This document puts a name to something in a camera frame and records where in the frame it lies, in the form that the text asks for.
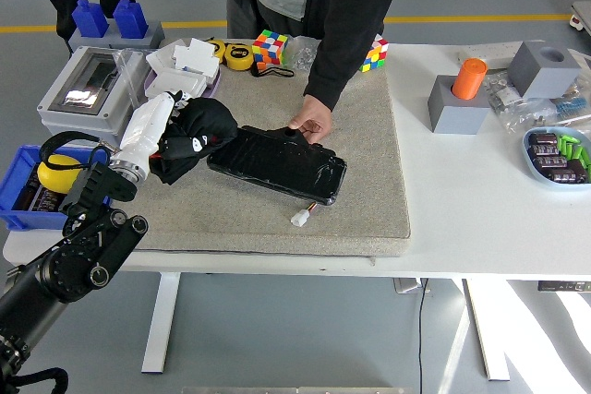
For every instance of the person's hand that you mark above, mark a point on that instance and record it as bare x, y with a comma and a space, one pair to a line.
316, 117

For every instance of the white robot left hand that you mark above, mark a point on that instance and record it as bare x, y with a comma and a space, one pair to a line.
145, 126

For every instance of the black glossy panel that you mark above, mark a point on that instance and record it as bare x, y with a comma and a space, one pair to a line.
277, 163

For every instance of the person's forearm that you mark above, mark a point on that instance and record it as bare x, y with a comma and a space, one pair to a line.
337, 66

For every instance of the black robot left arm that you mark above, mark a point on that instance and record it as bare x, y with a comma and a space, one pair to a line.
69, 265

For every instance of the black table control panel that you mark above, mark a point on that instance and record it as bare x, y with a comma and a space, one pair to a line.
563, 286

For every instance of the clear plastic cover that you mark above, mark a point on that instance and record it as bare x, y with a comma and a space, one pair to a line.
129, 75

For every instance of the clear bag of screws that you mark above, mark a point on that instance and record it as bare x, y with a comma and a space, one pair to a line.
300, 55

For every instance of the colourful puzzle cube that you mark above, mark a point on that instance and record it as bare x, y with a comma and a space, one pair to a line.
268, 48
375, 57

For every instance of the grey holder base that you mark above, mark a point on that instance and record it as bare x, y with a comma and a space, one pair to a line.
152, 36

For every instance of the yellow tape measure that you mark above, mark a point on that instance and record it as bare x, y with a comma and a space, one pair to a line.
238, 57
217, 49

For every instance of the yellow lemon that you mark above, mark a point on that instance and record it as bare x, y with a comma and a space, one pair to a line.
55, 177

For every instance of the blue bottle-shaped block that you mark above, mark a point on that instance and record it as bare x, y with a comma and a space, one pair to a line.
90, 18
130, 19

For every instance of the dark cylindrical capacitor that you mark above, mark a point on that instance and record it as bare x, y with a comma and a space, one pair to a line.
27, 193
46, 201

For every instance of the grey-brown mat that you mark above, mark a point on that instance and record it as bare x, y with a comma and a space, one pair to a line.
231, 228

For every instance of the blue plastic bin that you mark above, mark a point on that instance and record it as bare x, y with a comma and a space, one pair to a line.
14, 168

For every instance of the grey block holding cylinder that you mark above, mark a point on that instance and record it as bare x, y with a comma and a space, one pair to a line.
454, 115

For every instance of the orange cylinder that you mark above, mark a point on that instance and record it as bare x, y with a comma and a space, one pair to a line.
468, 78

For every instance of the white perforated strip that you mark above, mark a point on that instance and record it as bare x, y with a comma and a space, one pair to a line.
489, 50

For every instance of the grey under-table control box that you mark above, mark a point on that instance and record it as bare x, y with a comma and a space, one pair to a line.
408, 285

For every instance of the white table leg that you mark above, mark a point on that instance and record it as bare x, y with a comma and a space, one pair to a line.
487, 329
159, 320

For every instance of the clear bag of metal parts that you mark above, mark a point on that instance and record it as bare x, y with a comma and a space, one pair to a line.
517, 108

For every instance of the brown capacitor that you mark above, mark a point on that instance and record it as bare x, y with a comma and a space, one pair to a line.
549, 162
544, 150
542, 138
565, 175

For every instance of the light blue bowl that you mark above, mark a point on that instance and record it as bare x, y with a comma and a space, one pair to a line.
535, 177

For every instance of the grey block with round hole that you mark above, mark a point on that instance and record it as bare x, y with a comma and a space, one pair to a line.
540, 73

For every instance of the green battery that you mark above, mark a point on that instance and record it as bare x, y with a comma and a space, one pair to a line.
571, 146
585, 158
562, 144
578, 153

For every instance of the clear bag of blue resistors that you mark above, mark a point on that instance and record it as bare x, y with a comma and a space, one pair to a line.
572, 105

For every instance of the white wall switch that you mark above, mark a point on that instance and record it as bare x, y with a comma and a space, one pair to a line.
180, 82

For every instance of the grey electrical enclosure box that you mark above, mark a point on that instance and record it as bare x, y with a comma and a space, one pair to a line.
60, 112

